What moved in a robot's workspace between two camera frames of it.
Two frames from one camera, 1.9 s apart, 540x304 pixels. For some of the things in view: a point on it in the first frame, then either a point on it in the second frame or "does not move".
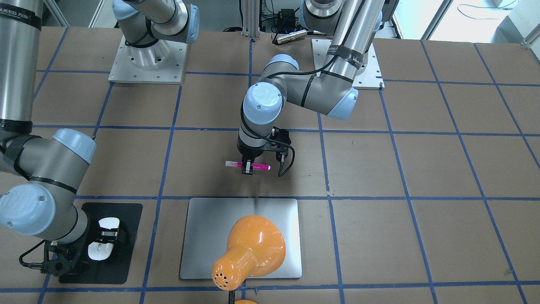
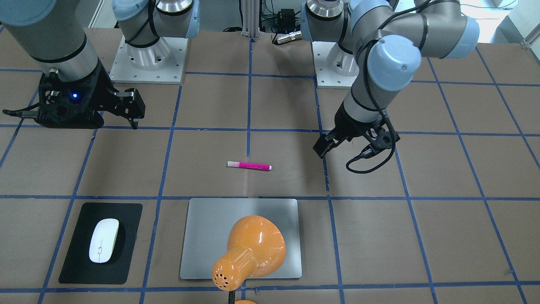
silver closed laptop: [209, 220] does not move
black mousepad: [115, 270] does not move
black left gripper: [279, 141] to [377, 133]
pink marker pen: [255, 166] does not move
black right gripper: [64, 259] to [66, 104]
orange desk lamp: [256, 247] does not move
